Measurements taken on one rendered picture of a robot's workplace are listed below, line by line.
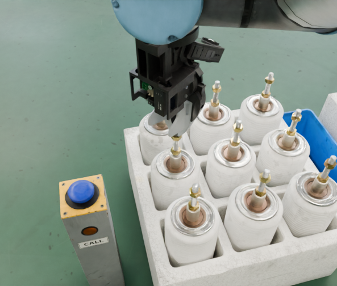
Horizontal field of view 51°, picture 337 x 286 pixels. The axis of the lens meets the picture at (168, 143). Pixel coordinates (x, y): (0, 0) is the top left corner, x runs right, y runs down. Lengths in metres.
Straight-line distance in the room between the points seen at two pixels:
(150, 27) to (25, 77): 1.12
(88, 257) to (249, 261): 0.29
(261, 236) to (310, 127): 0.49
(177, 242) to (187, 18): 0.40
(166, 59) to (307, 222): 0.41
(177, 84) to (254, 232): 0.30
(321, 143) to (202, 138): 0.38
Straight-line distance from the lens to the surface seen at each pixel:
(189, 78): 0.50
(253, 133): 0.82
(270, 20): 0.33
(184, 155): 0.69
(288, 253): 0.70
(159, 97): 0.49
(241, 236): 0.67
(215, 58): 0.57
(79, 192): 0.56
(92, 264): 0.71
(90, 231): 0.60
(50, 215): 0.96
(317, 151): 1.06
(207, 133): 0.76
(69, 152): 1.08
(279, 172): 0.76
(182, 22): 0.30
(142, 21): 0.31
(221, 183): 0.72
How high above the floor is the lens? 0.78
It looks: 47 degrees down
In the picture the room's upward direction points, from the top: straight up
